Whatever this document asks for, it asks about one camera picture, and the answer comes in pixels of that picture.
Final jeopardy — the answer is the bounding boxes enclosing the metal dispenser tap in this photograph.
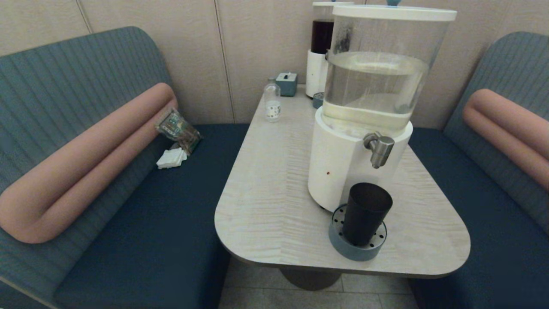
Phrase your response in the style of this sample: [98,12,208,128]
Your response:
[363,132,395,169]

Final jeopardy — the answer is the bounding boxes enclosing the dark brown plastic cup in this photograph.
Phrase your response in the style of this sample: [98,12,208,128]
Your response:
[342,182,393,248]

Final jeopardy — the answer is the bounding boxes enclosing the small clear bottle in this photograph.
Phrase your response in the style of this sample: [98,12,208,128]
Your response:
[263,77,281,123]

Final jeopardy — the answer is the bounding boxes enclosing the blue-grey tissue box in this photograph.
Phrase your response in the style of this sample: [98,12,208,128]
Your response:
[275,72,298,97]

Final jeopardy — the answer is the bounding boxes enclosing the large white water dispenser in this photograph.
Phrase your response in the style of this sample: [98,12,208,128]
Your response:
[308,0,457,213]

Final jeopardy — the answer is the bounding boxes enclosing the dispenser with dark drink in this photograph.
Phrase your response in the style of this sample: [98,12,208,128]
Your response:
[305,1,356,98]

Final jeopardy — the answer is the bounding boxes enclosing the green snack packet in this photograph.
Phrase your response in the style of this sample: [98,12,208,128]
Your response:
[155,108,202,155]

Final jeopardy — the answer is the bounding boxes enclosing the white folded napkins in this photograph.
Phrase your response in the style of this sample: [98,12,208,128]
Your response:
[156,147,188,170]

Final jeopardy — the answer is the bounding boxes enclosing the blue round perforated drip tray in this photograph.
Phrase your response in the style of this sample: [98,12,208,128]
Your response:
[329,204,387,262]

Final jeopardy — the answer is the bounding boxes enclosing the teal sofa bench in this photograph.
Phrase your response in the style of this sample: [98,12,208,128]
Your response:
[0,26,250,309]
[407,31,549,309]

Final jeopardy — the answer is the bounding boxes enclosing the pink bolster cushion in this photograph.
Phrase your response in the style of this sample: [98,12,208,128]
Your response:
[462,89,549,191]
[0,82,178,244]

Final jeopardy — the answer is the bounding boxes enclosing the round table pedestal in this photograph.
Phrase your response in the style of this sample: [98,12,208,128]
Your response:
[280,268,343,291]

